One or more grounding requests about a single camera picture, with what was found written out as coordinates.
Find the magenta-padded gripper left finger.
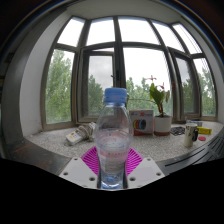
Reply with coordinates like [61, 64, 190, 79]
[59, 146, 101, 190]

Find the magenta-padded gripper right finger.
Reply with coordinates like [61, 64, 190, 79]
[125, 147, 166, 190]

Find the clear blue-capped water bottle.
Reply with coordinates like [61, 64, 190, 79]
[94, 87, 135, 191]

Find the white and yellow packet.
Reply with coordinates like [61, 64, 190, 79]
[65, 121, 97, 147]

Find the red and white printed box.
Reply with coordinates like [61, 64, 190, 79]
[128, 109, 155, 137]

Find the flowering plant in white pot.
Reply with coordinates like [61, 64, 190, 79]
[128, 75, 174, 137]

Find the black patterned marker card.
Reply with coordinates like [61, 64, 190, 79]
[170, 125, 186, 137]

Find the light blue flat pack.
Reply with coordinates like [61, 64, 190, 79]
[186, 119, 204, 128]

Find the long yellow box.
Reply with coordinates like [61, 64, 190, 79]
[196, 126, 213, 136]

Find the brown-framed bay window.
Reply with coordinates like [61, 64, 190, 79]
[39, 14, 220, 132]

